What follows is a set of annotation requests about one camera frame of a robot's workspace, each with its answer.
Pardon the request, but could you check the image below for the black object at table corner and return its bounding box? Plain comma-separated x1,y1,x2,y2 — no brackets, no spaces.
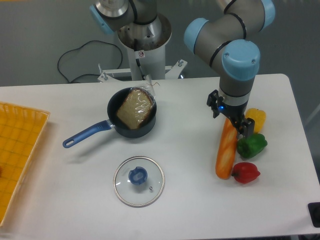
307,202,320,228

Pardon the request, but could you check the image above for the black cable on floor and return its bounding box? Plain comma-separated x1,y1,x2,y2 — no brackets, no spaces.
57,39,124,84

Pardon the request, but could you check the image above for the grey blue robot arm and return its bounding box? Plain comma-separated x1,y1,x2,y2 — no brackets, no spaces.
89,0,275,137

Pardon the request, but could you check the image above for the red bell pepper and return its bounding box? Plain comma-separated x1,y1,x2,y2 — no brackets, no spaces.
231,162,261,184

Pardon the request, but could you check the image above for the yellow woven basket tray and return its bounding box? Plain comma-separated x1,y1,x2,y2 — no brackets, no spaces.
0,102,50,226

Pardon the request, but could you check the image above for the dark saucepan with blue handle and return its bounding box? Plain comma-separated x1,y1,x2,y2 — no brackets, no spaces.
62,87,157,148

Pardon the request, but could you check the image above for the yellow bell pepper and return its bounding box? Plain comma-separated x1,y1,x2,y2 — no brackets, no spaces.
245,108,267,133

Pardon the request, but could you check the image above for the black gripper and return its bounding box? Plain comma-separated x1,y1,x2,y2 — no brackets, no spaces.
206,90,255,138

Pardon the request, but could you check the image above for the glass pot lid blue knob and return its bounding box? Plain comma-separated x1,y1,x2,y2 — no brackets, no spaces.
113,156,166,208

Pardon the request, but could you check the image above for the baguette bread loaf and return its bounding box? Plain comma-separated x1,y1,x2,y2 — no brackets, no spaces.
215,118,238,180

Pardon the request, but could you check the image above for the bagged bread slice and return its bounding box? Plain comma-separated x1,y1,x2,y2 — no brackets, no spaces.
116,81,158,130

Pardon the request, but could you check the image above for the green bell pepper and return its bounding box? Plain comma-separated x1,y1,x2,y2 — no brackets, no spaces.
237,133,268,159

